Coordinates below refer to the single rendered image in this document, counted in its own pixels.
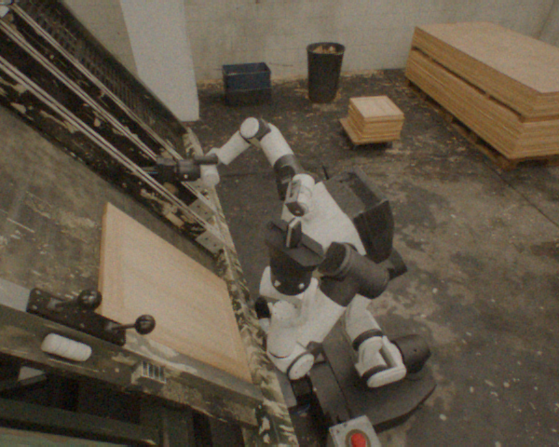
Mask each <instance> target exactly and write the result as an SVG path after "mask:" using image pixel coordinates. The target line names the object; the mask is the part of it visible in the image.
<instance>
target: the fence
mask: <svg viewBox="0 0 559 447"><path fill-rule="evenodd" d="M30 293H31V290H29V289H26V288H24V287H22V286H19V285H17V284H12V283H10V282H8V281H5V280H3V279H1V278H0V323H2V324H5V325H7V326H11V327H14V328H16V329H18V328H19V329H22V330H25V331H27V332H31V333H34V334H37V335H40V336H43V337H45V338H46V337H47V336H48V335H49V334H55V335H58V336H62V337H65V338H68V339H70V340H73V341H76V342H78V343H80V344H83V345H86V346H88V347H89V348H90V350H91V351H90V352H92V353H95V354H98V355H100V356H103V357H106V358H109V359H112V360H115V361H118V362H121V363H124V364H129V365H130V366H131V365H133V364H134V363H136V362H137V361H139V360H140V359H144V360H146V361H149V362H151V363H154V364H156V365H158V366H161V367H164V368H166V369H165V377H166V378H169V379H171V380H174V381H177V382H180V383H182V384H185V385H188V386H191V387H193V388H196V389H199V390H202V391H205V392H207V393H210V394H214V395H217V396H219V397H222V398H225V399H228V400H233V401H234V402H236V403H239V404H242V405H245V406H247V407H250V408H253V409H255V408H257V407H258V406H260V404H262V403H264V399H263V396H262V392H261V387H260V386H259V385H256V384H254V383H252V382H247V381H245V380H243V379H240V378H239V377H237V376H235V375H233V374H231V373H228V372H225V371H222V370H220V369H219V368H216V367H214V366H212V365H210V364H208V363H206V362H204V361H201V360H197V359H194V358H192V357H189V356H187V355H186V354H183V353H181V352H179V351H176V350H174V349H173V348H171V347H168V346H166V345H161V344H159V343H156V342H154V341H152V340H149V339H147V338H146V337H143V336H141V335H140V334H138V333H135V332H132V331H129V330H126V344H125V345H123V346H119V345H115V344H112V343H110V342H107V341H105V340H104V341H103V340H100V339H98V338H95V337H93V336H91V335H89V334H86V333H84V332H80V331H78V330H75V329H73V328H70V327H69V328H68V327H65V326H62V325H61V324H58V323H56V322H53V321H51V320H48V319H45V318H41V317H38V316H36V315H34V314H32V315H31V314H29V313H26V312H25V309H26V305H27V302H29V297H30Z"/></svg>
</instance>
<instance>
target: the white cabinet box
mask: <svg viewBox="0 0 559 447"><path fill-rule="evenodd" d="M120 4H121V7H122V11H123V15H124V20H125V23H126V27H127V32H128V37H129V39H130V43H131V47H132V51H133V55H134V59H135V62H136V66H137V71H138V75H139V78H140V79H141V80H142V81H143V82H144V83H145V84H146V85H147V86H148V87H149V88H150V89H151V90H152V91H153V92H154V93H155V94H156V95H157V96H158V97H159V98H160V99H161V100H162V101H163V102H164V103H165V104H166V105H167V106H168V107H169V108H170V110H171V111H172V112H173V113H174V114H175V115H176V116H178V117H179V118H180V119H181V121H197V120H198V90H197V84H196V81H195V77H194V70H193V63H192V57H191V51H190V45H189V38H188V31H187V24H186V17H185V11H184V0H120Z"/></svg>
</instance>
